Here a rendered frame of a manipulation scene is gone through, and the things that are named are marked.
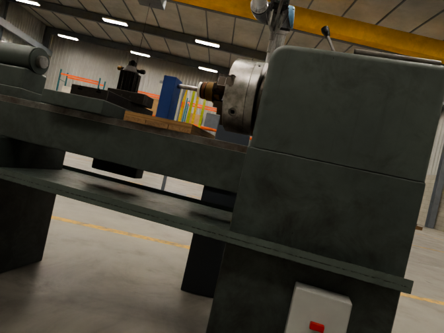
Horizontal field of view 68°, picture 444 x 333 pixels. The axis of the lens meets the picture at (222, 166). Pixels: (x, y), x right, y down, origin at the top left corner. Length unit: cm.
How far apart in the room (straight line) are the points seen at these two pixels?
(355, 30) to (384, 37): 104
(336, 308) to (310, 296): 8
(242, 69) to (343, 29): 1164
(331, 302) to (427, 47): 1314
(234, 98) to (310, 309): 80
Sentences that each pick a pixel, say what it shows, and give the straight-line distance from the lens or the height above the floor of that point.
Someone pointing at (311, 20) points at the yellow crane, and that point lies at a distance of 1273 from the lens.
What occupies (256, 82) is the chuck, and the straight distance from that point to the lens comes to 132.
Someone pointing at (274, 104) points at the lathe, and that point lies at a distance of 123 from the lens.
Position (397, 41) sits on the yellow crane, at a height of 615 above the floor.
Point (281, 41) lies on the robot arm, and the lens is 202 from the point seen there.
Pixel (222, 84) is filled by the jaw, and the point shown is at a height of 109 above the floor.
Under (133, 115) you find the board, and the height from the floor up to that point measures 89.
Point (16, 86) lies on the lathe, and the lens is 195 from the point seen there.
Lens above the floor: 78
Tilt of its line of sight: 1 degrees down
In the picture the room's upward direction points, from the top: 13 degrees clockwise
